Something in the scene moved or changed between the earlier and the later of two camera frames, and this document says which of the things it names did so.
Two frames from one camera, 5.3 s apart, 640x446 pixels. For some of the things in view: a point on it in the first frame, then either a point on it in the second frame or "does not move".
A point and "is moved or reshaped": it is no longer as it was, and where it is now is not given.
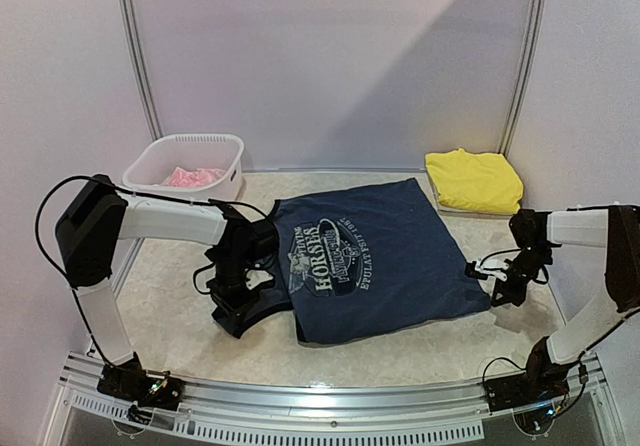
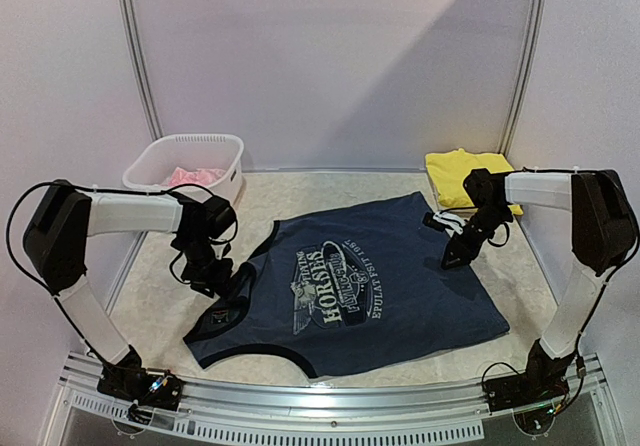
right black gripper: [505, 289] -> [467, 236]
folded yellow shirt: [475, 181] does not move
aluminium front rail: [439, 408] does not move
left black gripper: [239, 306] -> [213, 283]
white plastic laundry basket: [204, 166] does not move
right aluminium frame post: [540, 9] does not move
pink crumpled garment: [183, 178] does not move
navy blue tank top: [363, 259] is moved or reshaped
